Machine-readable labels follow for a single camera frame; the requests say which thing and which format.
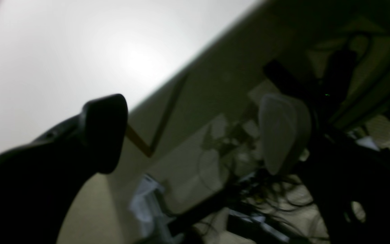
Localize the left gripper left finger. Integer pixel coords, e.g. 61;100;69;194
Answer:
0;94;128;244

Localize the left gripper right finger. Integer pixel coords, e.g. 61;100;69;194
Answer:
258;93;390;244

